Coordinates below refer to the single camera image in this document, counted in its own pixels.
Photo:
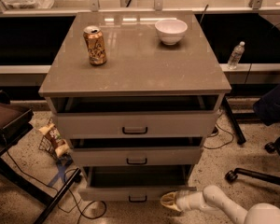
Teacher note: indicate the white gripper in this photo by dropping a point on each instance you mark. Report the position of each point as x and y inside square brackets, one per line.
[184, 200]

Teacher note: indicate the drawer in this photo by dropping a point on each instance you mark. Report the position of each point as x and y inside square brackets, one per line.
[136, 151]
[135, 116]
[135, 184]

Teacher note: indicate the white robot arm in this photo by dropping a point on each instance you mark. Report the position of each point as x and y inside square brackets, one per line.
[212, 199]

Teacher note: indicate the grey drawer cabinet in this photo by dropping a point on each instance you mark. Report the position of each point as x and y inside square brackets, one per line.
[138, 63]

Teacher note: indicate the black table leg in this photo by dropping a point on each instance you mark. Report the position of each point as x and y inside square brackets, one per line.
[238, 132]

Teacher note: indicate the snack bag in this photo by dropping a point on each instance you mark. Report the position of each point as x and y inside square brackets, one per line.
[59, 145]

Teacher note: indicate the black office chair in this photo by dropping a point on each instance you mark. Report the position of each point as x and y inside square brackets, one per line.
[271, 147]

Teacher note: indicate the clear plastic water bottle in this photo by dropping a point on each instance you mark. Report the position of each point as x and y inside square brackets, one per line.
[236, 55]

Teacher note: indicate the white bowl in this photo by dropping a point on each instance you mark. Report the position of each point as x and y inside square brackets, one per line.
[170, 31]

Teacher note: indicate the brown chair on left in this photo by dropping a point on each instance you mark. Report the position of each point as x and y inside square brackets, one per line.
[14, 125]

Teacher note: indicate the orange soda can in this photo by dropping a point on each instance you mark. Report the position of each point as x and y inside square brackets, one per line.
[95, 43]

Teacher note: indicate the wire basket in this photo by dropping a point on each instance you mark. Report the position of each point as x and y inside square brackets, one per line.
[48, 142]

